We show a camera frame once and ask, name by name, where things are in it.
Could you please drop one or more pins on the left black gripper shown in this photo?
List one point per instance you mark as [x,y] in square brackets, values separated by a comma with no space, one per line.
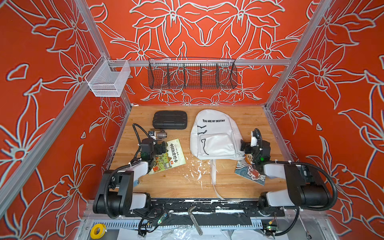
[160,147]

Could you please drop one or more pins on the silver wrench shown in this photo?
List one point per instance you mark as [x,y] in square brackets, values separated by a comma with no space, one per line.
[309,237]

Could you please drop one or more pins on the green history picture book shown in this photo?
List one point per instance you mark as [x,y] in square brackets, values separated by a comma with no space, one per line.
[172,158]

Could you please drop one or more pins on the black wire wall basket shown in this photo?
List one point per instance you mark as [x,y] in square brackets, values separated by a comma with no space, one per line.
[190,73]

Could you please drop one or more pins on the yellow tape roll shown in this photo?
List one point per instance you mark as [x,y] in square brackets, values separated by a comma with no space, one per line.
[98,231]

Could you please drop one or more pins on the white wire wall basket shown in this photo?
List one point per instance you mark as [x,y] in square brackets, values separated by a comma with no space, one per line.
[108,78]

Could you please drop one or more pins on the white backpack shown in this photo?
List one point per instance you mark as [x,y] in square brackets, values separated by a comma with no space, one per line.
[215,136]

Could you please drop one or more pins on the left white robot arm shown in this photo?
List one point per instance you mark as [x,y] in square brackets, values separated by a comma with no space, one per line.
[115,196]

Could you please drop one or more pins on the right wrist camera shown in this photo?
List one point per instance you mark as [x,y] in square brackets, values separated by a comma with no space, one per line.
[255,141]

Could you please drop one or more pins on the blue mythology picture book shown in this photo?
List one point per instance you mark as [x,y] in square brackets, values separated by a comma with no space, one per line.
[245,169]

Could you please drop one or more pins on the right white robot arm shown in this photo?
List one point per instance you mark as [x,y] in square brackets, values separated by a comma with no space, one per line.
[309,187]

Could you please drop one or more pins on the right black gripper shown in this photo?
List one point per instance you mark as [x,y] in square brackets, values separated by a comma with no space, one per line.
[247,147]

